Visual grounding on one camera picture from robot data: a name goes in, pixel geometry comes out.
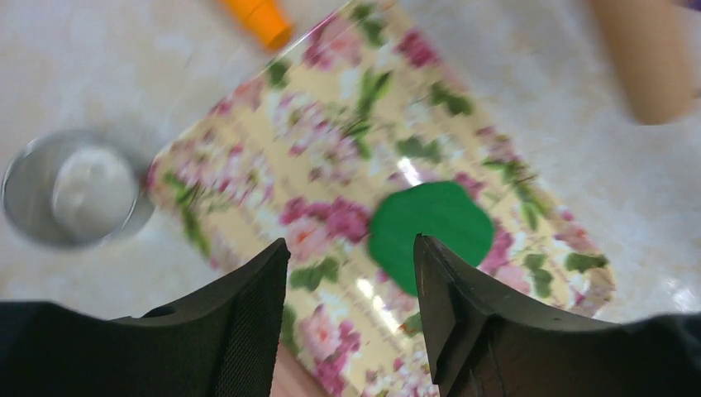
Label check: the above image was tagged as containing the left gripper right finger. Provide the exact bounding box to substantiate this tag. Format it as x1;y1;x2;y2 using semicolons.
414;235;700;396

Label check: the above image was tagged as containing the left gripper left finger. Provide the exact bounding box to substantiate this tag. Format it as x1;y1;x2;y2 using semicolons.
1;239;290;396

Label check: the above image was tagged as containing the green dough disc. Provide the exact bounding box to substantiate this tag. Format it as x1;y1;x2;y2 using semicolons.
367;181;497;297

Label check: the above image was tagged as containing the floral cutting board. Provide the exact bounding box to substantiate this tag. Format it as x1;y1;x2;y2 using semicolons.
147;1;614;396

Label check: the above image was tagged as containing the wooden double-ended roller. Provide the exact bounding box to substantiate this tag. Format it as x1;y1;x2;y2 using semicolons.
586;0;696;126

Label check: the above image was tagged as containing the round metal cutter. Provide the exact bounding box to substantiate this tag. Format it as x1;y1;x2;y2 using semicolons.
1;130;155;250

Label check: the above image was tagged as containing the orange toy microphone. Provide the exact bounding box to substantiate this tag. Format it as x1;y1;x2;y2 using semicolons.
219;0;293;51

